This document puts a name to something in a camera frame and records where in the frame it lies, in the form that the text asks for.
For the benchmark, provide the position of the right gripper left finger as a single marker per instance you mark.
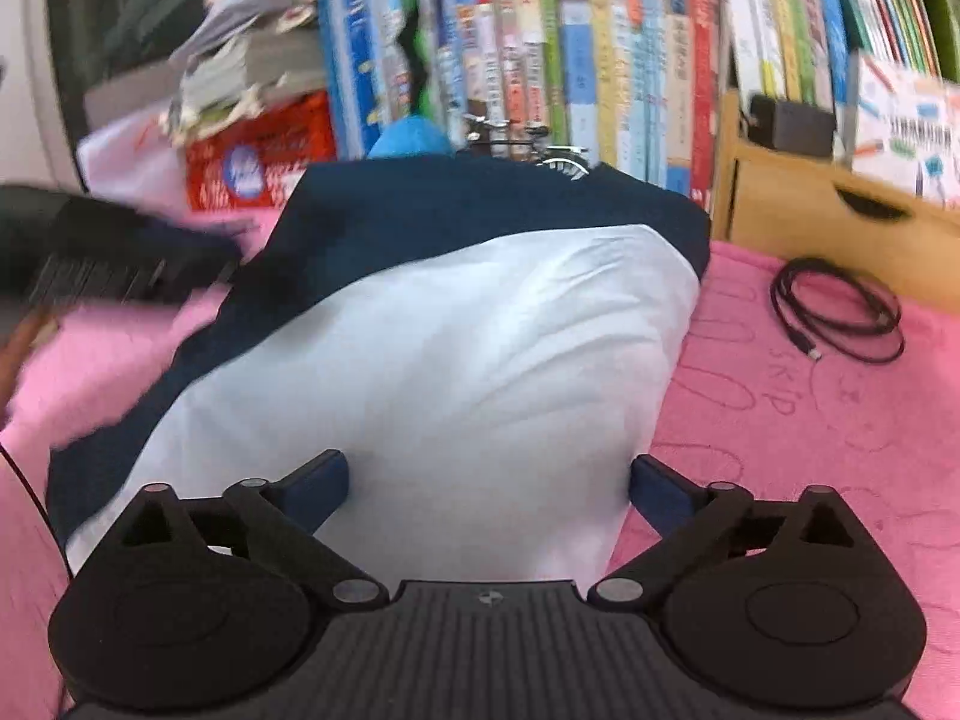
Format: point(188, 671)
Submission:
point(281, 519)

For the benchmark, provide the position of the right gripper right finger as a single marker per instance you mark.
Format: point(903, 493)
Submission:
point(693, 523)

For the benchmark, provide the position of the white navy zip jacket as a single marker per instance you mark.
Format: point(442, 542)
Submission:
point(487, 342)

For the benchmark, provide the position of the person left hand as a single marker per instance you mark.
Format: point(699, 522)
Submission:
point(37, 328)

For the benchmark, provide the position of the red plastic crate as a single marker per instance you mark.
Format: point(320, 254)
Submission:
point(256, 163)

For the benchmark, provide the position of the stack of papers and booklets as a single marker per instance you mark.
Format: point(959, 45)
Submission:
point(247, 57)

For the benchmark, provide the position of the wooden drawer organizer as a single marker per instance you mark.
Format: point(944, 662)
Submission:
point(786, 206)

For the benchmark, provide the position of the blue plush ball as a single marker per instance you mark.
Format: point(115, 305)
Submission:
point(412, 136)

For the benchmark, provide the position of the miniature bicycle model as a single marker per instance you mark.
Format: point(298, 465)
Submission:
point(526, 143)

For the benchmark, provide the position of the black power adapter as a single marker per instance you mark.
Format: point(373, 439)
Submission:
point(789, 127)

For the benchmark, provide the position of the white label printer box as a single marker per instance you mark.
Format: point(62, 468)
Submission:
point(902, 129)

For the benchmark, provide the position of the row of upright books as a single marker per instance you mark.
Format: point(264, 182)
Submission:
point(636, 83)

